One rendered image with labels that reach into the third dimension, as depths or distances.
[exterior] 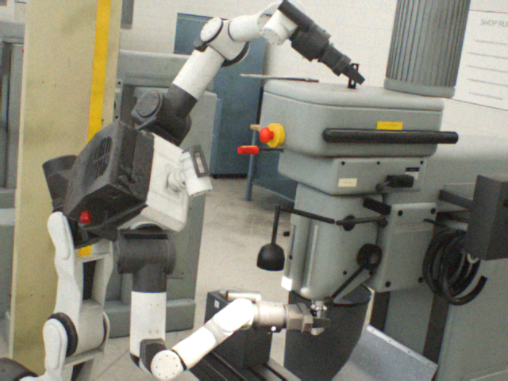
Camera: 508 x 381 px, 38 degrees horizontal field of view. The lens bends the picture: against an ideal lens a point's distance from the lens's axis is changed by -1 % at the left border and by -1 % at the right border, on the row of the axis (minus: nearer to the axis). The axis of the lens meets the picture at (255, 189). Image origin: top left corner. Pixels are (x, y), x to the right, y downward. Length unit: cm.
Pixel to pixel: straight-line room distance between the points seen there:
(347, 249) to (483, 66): 524
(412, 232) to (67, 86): 187
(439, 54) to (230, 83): 728
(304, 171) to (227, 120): 739
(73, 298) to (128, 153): 57
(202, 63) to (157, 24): 957
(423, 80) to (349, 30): 639
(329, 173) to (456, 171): 47
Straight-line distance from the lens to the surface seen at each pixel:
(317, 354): 412
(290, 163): 198
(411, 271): 214
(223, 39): 212
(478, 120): 709
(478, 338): 237
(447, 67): 208
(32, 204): 349
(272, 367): 248
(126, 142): 197
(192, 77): 213
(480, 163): 225
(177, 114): 213
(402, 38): 208
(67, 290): 235
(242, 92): 936
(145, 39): 1163
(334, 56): 193
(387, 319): 246
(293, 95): 181
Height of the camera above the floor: 203
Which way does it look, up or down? 13 degrees down
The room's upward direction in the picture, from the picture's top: 7 degrees clockwise
